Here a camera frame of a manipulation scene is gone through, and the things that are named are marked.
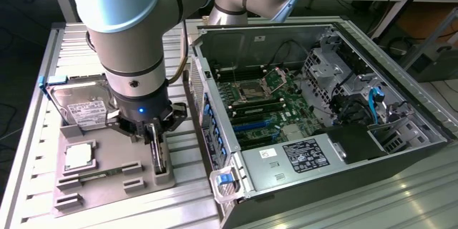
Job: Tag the black open PC case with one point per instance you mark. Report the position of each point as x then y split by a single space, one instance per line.
321 191

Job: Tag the black plastic shroud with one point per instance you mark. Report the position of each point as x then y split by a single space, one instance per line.
353 143

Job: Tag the green motherboard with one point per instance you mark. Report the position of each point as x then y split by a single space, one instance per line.
285 105

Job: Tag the silver CPU chip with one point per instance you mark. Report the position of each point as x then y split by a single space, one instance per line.
76 155

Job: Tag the silver hard disk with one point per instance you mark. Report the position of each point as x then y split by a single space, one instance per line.
78 111

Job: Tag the black installed RAM stick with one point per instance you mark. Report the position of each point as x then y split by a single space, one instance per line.
249 111

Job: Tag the black Nvidia graphics card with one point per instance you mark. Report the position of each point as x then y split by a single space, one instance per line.
158 156

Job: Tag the metal socket cover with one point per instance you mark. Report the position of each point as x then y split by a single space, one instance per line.
275 78

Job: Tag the grey parts rack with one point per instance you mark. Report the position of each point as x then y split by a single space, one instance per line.
106 156

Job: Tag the blue disk caddy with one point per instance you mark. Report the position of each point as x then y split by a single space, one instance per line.
57 79

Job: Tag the CPU socket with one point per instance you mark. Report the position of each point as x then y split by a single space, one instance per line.
249 88

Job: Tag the grey power supply unit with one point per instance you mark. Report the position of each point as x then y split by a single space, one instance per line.
264 170

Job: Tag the grey slotted disk bay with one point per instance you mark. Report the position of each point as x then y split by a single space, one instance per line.
403 132

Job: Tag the dark grey cabinet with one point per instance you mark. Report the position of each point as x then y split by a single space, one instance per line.
439 65

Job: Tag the blue expansion slot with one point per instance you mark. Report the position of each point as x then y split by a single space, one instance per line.
249 126

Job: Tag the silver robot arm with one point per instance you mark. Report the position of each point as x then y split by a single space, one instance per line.
124 38

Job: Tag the clear latch with blue tab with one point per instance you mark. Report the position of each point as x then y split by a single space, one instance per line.
224 179

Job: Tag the aluminium profile post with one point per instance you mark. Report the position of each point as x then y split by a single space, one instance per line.
436 33

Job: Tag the silver metal disk bay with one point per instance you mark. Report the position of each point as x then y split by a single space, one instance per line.
321 70

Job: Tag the silver chipset heatsink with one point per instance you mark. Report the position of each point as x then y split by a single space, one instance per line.
292 132

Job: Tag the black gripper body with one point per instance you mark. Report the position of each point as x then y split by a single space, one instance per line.
142 111

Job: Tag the green RAM stick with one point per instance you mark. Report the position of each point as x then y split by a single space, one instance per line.
100 173

